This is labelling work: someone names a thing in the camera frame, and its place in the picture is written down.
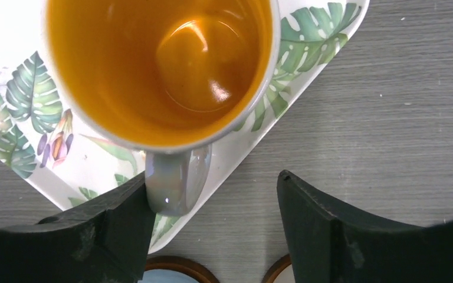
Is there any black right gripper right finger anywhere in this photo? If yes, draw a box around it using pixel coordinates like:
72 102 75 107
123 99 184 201
277 170 453 282

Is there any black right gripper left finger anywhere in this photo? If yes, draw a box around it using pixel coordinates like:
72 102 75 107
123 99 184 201
0 174 156 282

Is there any brown wooden ringed coaster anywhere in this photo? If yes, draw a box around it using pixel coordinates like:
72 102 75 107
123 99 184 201
145 256 219 283

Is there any leaf pattern serving tray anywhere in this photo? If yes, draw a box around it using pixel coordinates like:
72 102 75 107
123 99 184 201
0 0 371 255

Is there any orange interior patterned mug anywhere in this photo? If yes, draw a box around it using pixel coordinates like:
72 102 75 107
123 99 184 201
44 1 280 216

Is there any light blue mug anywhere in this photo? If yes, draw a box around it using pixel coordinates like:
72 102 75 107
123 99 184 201
138 269 199 283

